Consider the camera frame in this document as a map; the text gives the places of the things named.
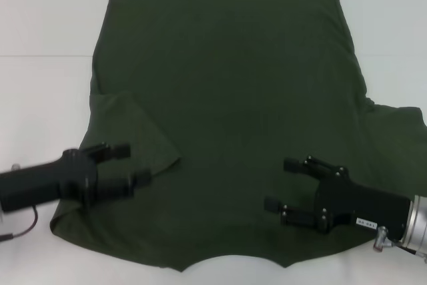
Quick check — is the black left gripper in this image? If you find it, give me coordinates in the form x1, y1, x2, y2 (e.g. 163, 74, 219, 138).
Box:
0, 143, 153, 212

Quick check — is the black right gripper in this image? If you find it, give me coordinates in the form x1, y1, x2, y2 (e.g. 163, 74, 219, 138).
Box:
264, 154, 413, 242

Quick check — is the dark green t-shirt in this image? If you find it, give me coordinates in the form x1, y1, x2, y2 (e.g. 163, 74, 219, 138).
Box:
49, 0, 427, 264

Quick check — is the silver right cable plug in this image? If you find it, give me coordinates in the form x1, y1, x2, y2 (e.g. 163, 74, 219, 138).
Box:
373, 226, 392, 252

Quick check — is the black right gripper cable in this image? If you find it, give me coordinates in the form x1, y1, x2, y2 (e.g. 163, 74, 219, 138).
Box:
388, 240, 427, 261

